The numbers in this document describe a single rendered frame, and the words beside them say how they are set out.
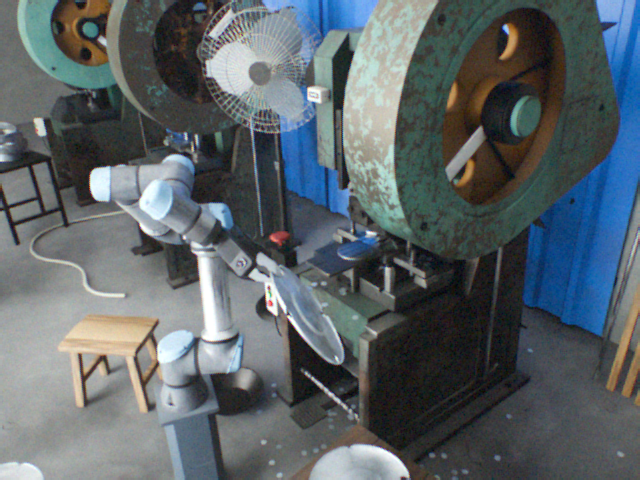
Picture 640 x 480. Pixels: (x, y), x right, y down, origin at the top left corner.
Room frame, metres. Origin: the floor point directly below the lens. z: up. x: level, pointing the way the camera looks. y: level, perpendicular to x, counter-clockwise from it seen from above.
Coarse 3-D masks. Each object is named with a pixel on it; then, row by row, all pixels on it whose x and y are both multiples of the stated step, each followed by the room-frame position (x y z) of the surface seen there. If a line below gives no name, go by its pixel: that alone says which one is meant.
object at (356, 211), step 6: (348, 186) 1.81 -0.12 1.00; (354, 192) 1.78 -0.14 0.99; (354, 198) 1.76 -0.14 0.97; (354, 204) 1.75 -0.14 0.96; (360, 204) 1.73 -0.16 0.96; (348, 210) 1.76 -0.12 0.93; (354, 210) 1.75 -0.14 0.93; (360, 210) 1.72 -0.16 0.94; (354, 216) 1.75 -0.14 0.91; (360, 216) 1.71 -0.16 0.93; (366, 216) 1.70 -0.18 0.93; (360, 222) 1.73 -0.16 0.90; (366, 222) 1.70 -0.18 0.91; (372, 222) 1.72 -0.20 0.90
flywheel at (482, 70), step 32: (512, 32) 1.57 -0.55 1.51; (544, 32) 1.62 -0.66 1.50; (480, 64) 1.46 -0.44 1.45; (512, 64) 1.54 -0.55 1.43; (480, 96) 1.43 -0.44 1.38; (512, 96) 1.37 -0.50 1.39; (544, 96) 1.65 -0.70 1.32; (448, 128) 1.40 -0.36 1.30; (480, 128) 1.40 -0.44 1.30; (512, 128) 1.36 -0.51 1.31; (544, 128) 1.63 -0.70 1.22; (448, 160) 1.41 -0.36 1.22; (480, 160) 1.49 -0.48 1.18; (512, 160) 1.58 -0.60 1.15; (480, 192) 1.50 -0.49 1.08
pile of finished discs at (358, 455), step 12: (360, 444) 1.22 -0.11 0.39; (324, 456) 1.18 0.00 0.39; (336, 456) 1.18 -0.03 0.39; (348, 456) 1.18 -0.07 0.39; (360, 456) 1.18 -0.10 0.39; (372, 456) 1.18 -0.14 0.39; (384, 456) 1.17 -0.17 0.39; (324, 468) 1.14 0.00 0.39; (336, 468) 1.14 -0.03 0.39; (348, 468) 1.14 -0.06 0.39; (360, 468) 1.13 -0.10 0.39; (372, 468) 1.13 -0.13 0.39; (384, 468) 1.13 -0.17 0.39; (396, 468) 1.13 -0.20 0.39
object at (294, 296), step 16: (272, 272) 1.13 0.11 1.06; (288, 272) 1.26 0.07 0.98; (288, 288) 1.16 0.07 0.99; (304, 288) 1.27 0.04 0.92; (288, 304) 1.07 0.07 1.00; (304, 304) 1.15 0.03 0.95; (320, 304) 1.26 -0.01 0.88; (304, 320) 1.07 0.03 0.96; (320, 320) 1.17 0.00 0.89; (304, 336) 0.99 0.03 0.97; (320, 336) 1.08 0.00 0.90; (336, 336) 1.18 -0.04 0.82; (320, 352) 0.99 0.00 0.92; (336, 352) 1.09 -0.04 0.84
